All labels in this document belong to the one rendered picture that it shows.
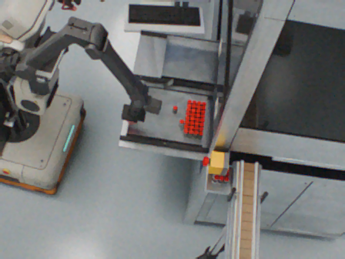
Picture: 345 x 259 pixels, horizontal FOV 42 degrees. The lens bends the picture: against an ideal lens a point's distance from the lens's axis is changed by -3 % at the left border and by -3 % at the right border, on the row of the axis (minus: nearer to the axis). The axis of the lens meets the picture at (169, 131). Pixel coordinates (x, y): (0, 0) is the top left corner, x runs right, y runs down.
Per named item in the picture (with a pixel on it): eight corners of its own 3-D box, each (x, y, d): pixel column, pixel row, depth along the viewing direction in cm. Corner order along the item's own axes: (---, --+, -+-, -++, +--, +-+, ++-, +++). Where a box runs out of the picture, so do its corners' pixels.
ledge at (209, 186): (237, 169, 205) (238, 167, 204) (236, 196, 199) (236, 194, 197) (206, 165, 205) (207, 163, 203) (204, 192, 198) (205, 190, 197)
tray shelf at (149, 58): (231, 44, 241) (232, 42, 239) (224, 163, 206) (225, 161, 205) (141, 30, 239) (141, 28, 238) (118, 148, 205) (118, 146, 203)
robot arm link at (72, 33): (75, 6, 147) (68, 31, 143) (108, 27, 155) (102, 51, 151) (18, 52, 180) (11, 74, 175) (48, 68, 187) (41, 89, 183)
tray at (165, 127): (206, 100, 219) (207, 96, 216) (201, 148, 207) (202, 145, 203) (135, 89, 219) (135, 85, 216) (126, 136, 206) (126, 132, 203)
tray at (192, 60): (231, 49, 237) (232, 45, 234) (229, 89, 224) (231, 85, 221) (166, 38, 236) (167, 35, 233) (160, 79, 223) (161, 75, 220)
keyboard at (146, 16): (199, 8, 259) (199, 5, 257) (200, 26, 252) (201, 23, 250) (128, 5, 255) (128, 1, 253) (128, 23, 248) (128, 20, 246)
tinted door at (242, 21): (231, 29, 199) (267, -88, 148) (226, 111, 178) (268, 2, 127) (229, 28, 199) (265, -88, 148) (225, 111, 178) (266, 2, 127)
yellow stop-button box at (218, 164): (225, 160, 196) (229, 153, 190) (224, 176, 192) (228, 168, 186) (208, 157, 196) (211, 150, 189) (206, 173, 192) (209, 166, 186)
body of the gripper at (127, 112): (143, 123, 199) (146, 115, 193) (120, 118, 198) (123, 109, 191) (145, 110, 202) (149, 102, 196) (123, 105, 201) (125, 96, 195)
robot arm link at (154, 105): (139, 82, 185) (135, 100, 181) (166, 89, 187) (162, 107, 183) (134, 95, 196) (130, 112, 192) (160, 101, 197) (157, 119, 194)
